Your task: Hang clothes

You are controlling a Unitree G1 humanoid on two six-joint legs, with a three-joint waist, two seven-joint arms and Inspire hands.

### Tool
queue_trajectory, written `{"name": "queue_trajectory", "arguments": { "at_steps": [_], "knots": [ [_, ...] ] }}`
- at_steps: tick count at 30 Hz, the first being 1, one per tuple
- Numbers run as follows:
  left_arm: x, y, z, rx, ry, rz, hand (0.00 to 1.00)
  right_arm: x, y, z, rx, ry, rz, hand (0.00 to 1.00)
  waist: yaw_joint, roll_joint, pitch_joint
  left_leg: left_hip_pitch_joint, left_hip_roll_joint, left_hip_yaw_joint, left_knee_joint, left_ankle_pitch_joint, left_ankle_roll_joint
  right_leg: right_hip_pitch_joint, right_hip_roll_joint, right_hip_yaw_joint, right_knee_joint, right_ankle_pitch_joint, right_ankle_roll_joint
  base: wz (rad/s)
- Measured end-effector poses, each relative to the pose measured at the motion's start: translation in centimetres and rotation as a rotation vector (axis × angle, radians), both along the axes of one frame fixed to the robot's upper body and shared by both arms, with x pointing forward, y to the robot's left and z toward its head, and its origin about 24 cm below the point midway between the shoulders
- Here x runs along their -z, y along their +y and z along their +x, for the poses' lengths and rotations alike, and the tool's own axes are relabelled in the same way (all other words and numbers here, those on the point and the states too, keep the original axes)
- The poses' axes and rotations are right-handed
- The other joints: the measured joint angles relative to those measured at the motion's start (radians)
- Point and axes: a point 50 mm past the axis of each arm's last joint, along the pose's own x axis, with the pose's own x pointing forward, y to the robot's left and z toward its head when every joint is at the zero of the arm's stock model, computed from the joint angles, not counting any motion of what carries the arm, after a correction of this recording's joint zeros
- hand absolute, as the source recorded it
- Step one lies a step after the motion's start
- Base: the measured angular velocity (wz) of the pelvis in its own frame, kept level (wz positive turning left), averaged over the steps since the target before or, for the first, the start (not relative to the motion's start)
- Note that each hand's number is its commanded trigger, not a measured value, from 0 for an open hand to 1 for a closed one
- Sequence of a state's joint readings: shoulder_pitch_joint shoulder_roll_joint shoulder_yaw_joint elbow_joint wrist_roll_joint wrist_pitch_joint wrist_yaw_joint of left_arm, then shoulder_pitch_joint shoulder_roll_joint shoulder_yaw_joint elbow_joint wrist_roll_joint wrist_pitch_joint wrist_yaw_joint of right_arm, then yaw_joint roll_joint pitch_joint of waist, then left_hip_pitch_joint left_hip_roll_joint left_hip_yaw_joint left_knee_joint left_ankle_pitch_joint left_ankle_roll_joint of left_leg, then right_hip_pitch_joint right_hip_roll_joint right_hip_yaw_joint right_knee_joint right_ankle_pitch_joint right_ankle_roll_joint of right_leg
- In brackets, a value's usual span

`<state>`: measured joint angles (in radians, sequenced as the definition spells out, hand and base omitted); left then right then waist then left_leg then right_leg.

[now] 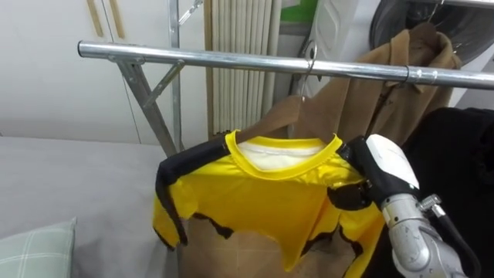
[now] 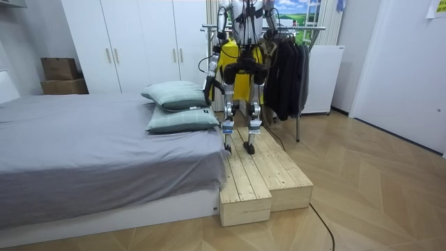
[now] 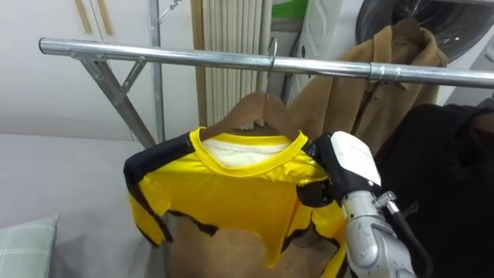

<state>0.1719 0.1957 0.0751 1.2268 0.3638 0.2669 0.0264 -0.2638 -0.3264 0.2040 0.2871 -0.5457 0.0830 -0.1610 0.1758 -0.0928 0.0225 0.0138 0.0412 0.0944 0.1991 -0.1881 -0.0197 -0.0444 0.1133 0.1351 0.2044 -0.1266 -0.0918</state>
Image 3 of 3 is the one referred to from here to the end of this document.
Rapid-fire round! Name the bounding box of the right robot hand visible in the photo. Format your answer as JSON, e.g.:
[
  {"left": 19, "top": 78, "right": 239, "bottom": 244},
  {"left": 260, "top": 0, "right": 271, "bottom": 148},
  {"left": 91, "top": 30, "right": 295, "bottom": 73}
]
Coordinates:
[{"left": 296, "top": 131, "right": 384, "bottom": 208}]

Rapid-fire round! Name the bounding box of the brown wooden hanger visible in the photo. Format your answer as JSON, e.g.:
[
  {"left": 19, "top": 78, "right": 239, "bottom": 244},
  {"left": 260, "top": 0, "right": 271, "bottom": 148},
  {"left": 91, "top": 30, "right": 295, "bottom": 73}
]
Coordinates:
[{"left": 199, "top": 36, "right": 301, "bottom": 141}]

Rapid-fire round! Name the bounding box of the yellow and black shirt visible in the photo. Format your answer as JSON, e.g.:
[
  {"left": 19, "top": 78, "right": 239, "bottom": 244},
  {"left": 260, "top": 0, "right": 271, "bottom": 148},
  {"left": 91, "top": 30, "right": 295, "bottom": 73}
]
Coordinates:
[{"left": 123, "top": 126, "right": 348, "bottom": 278}]

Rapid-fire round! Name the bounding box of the tan brown coat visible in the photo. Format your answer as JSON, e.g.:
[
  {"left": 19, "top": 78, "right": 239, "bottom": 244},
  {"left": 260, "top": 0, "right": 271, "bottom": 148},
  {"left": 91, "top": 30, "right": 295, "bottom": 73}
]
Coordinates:
[{"left": 288, "top": 19, "right": 449, "bottom": 155}]

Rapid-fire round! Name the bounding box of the black garment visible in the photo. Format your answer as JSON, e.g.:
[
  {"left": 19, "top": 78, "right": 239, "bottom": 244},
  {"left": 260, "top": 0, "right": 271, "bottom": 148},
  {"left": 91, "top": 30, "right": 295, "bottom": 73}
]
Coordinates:
[{"left": 374, "top": 97, "right": 494, "bottom": 278}]

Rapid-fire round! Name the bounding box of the beige pleated curtain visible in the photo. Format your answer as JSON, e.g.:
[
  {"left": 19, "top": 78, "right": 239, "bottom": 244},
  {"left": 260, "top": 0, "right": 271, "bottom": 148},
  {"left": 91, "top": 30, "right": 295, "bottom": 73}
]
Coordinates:
[{"left": 190, "top": 0, "right": 273, "bottom": 127}]

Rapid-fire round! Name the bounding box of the silver metal clothes rack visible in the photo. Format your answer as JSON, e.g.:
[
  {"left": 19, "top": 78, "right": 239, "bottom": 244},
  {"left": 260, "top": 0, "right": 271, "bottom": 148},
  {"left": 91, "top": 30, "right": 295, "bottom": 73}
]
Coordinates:
[{"left": 38, "top": 0, "right": 494, "bottom": 150}]

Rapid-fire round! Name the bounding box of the grey bed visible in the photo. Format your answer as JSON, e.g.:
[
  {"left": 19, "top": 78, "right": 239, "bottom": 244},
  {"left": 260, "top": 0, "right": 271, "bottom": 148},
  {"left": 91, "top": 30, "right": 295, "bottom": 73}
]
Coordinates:
[{"left": 0, "top": 133, "right": 171, "bottom": 278}]

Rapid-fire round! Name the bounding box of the pale green checked pillow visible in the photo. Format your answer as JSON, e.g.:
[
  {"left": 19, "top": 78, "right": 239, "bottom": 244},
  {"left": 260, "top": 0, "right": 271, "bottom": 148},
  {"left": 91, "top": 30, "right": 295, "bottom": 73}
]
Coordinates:
[{"left": 0, "top": 214, "right": 60, "bottom": 278}]

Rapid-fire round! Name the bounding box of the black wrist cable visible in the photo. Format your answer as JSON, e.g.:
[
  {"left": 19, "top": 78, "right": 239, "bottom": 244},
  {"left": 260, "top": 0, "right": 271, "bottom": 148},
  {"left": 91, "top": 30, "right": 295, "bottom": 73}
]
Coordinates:
[{"left": 373, "top": 191, "right": 434, "bottom": 278}]

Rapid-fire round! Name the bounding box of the white cabinet with wooden handles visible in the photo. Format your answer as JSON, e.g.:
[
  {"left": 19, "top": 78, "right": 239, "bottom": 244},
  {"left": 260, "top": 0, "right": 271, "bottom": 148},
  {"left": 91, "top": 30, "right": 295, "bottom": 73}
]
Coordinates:
[{"left": 0, "top": 0, "right": 200, "bottom": 142}]

